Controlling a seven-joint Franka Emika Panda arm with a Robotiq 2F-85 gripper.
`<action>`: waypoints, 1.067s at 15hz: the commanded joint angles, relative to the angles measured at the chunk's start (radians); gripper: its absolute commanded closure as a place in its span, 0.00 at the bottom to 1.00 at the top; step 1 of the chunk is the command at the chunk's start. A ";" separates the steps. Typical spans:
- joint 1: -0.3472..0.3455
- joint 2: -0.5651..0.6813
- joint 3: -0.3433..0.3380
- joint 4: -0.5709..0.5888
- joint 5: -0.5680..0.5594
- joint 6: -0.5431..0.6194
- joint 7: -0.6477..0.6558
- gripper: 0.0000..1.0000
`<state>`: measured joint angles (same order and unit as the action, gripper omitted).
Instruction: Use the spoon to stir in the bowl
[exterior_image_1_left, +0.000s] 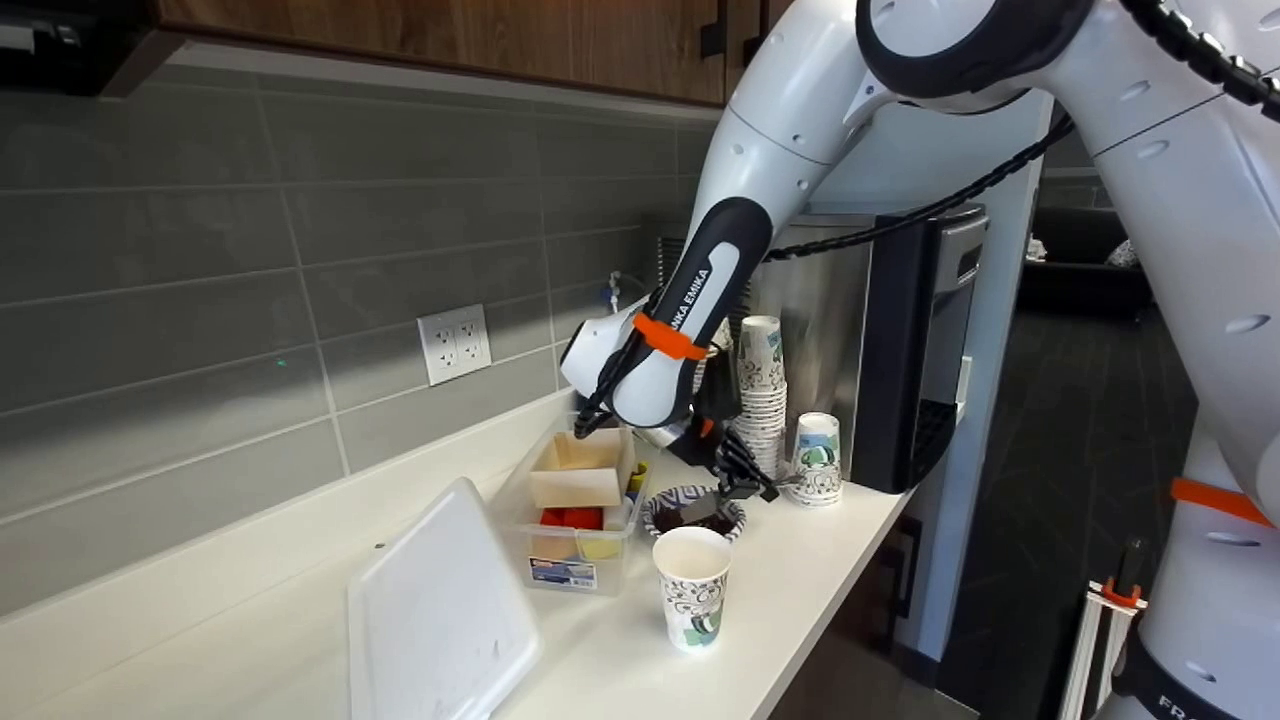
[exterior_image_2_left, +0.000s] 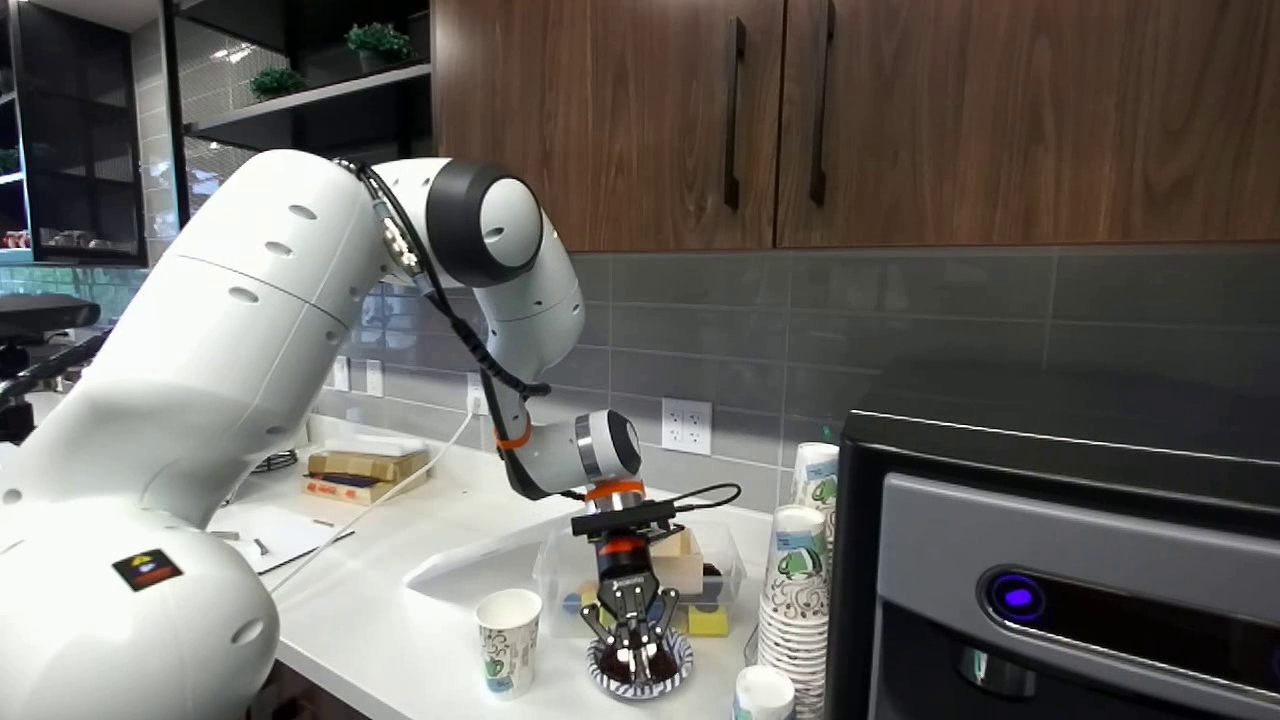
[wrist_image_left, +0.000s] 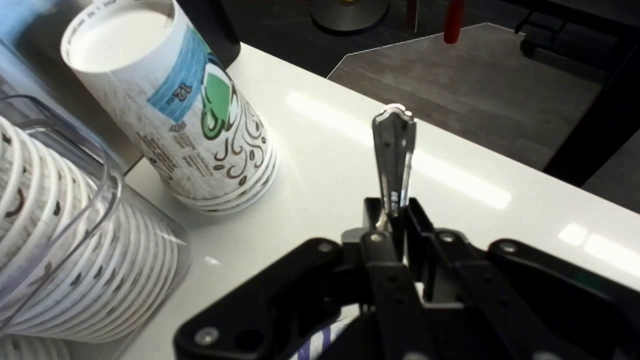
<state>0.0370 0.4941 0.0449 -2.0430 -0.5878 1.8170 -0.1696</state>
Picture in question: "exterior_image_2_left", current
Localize wooden cabinet door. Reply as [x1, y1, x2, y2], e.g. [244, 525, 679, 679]
[428, 0, 790, 256]
[776, 0, 1280, 252]

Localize dark open shelf unit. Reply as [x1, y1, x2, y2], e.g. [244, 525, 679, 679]
[157, 0, 436, 239]

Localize paper cup with green print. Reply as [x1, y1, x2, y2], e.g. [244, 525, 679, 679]
[732, 659, 799, 720]

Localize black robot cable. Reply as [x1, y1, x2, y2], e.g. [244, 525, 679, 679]
[351, 161, 551, 502]

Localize red white book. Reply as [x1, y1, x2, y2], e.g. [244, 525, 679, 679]
[302, 473, 408, 513]

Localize light wooden block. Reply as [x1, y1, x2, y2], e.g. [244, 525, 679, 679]
[647, 525, 708, 601]

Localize dark coffee beans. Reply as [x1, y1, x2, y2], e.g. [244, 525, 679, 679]
[599, 635, 690, 688]

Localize white cutting board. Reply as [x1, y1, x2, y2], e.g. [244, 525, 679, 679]
[406, 513, 604, 614]

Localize green potted plant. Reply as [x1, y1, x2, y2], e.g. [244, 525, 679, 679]
[250, 58, 312, 102]
[341, 17, 418, 74]

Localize black chair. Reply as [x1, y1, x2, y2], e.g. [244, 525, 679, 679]
[0, 292, 114, 448]

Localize white paper cup with speckles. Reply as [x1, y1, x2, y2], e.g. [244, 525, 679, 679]
[474, 584, 547, 701]

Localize metal sink drain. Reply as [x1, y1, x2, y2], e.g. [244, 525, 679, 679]
[587, 626, 701, 709]

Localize flat wooden box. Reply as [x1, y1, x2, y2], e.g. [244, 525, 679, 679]
[306, 442, 436, 487]

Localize black coffee machine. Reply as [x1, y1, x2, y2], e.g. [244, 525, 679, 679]
[820, 403, 1280, 720]

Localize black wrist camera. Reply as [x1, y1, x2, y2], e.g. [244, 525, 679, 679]
[569, 494, 690, 543]

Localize black cabinet handle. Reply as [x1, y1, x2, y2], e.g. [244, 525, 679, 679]
[721, 12, 749, 215]
[805, 0, 836, 213]

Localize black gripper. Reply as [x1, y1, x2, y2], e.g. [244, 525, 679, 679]
[594, 533, 679, 659]

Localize clear plastic bin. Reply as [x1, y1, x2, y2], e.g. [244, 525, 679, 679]
[534, 513, 754, 646]

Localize black glass cabinet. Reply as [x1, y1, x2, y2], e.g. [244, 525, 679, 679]
[5, 0, 152, 267]

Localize tall stack of paper cups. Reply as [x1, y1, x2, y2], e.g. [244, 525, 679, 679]
[757, 499, 831, 716]

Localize white cable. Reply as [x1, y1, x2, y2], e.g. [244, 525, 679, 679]
[255, 395, 484, 572]

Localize white paper sheet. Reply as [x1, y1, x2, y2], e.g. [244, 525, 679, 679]
[212, 499, 359, 580]

